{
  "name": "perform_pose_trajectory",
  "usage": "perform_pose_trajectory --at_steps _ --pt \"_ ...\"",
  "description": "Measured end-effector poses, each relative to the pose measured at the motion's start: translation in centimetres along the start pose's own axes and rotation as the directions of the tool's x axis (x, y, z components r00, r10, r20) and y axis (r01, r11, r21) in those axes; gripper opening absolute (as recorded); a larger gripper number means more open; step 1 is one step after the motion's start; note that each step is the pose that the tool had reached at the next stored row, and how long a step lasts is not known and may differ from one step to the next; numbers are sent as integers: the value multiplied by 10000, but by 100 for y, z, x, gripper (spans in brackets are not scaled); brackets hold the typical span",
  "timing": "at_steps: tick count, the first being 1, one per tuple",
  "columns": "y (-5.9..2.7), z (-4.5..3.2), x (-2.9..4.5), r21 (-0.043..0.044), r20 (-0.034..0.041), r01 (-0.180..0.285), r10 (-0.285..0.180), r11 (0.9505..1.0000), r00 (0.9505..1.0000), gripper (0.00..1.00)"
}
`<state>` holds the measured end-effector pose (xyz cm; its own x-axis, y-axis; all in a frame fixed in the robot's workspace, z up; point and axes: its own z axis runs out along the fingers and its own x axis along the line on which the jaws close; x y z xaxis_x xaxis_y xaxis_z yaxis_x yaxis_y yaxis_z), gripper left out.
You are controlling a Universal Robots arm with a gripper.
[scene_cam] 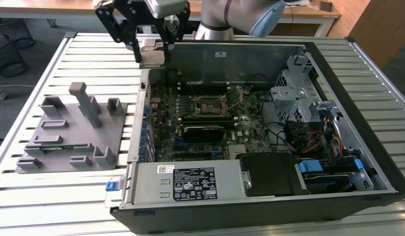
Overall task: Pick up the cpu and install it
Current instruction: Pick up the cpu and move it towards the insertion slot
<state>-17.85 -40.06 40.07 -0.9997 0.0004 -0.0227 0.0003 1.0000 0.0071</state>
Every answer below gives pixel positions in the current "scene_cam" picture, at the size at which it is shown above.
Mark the round coin battery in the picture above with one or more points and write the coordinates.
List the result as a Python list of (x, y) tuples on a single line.
[(244, 92)]

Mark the black graphics card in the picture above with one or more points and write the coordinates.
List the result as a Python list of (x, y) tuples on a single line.
[(202, 134)]

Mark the blue drive latch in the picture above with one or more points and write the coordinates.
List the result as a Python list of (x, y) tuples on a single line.
[(357, 166)]

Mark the blue case latch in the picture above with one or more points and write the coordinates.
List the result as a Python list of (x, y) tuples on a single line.
[(111, 186)]

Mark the grey power supply unit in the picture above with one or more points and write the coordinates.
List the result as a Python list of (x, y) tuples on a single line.
[(149, 184)]

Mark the silver chipset heatsink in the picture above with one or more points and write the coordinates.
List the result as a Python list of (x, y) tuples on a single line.
[(236, 150)]

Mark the wooden desk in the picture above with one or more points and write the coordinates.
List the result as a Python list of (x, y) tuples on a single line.
[(313, 14)]

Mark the small brown box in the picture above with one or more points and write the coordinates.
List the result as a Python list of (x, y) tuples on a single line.
[(325, 6)]

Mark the blue disk carrier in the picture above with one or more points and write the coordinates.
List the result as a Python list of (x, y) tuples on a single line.
[(309, 166)]

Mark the silver CPU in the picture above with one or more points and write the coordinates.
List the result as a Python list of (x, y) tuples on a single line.
[(153, 59)]

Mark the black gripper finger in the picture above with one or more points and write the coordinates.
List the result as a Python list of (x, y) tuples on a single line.
[(136, 52), (184, 27)]

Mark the green RAM stick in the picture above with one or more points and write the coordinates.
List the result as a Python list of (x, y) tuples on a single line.
[(67, 147)]

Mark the green motherboard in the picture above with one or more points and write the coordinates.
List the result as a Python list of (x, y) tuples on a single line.
[(247, 145)]

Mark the grey parts rack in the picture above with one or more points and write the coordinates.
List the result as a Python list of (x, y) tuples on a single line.
[(80, 132)]

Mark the black plastic shroud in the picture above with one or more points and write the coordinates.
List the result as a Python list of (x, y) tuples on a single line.
[(270, 174)]

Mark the wooden cabinet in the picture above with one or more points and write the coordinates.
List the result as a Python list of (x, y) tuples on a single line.
[(378, 29)]

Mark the CPU socket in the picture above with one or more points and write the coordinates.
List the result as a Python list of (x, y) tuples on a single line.
[(210, 105)]

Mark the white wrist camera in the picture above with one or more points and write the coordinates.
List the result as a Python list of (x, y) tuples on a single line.
[(166, 8)]

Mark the black RAM slot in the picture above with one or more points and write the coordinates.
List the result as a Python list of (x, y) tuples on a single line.
[(204, 90), (207, 125), (204, 85), (204, 119)]

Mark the silver metal drive cage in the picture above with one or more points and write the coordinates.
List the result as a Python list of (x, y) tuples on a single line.
[(287, 94)]

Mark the black mesh bin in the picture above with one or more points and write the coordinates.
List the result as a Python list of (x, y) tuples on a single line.
[(8, 59), (22, 32)]

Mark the black open PC case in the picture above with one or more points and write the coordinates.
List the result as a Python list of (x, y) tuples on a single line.
[(254, 214)]

